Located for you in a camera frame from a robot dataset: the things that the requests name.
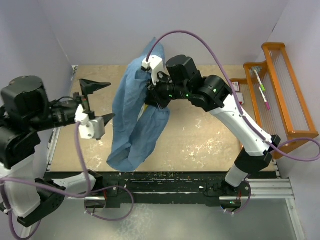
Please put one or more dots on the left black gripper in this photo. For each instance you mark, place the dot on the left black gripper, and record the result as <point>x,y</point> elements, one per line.
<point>88,87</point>

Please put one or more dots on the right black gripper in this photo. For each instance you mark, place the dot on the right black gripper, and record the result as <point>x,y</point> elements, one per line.
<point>154,97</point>

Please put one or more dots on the blue pillowcase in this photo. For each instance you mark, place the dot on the blue pillowcase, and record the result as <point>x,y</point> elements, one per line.
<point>136,126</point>

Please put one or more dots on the white and yellow pillow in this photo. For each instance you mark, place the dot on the white and yellow pillow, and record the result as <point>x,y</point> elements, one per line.
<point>142,110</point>

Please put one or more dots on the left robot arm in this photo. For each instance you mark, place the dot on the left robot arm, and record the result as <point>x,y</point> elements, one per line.
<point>26,111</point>

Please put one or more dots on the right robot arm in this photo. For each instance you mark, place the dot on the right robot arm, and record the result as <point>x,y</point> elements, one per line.
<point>179,79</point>

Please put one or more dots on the small red labelled card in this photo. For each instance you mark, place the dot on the small red labelled card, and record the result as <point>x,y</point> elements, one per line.
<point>236,86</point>

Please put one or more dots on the red and white box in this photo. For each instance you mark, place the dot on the red and white box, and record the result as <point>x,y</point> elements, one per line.
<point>240,97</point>

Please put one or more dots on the green capped marker pen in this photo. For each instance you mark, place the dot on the green capped marker pen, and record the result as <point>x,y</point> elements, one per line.
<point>259,80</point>

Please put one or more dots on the pink capped marker pen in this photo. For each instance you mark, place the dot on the pink capped marker pen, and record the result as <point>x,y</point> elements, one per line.
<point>264,99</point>

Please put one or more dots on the orange wooden tiered rack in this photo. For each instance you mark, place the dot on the orange wooden tiered rack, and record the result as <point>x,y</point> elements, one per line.
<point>289,116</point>

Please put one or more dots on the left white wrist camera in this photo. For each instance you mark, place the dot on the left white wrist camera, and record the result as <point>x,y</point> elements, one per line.
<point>91,129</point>

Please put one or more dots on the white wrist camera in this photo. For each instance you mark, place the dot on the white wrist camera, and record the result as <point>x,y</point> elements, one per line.
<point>153,64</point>
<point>91,129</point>

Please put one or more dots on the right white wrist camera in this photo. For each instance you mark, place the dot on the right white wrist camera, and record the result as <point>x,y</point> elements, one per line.
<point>153,64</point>

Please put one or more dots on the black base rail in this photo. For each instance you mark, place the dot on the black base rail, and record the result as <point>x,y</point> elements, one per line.
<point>168,188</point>

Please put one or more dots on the aluminium frame rail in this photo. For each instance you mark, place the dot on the aluminium frame rail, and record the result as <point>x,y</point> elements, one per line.
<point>279,189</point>

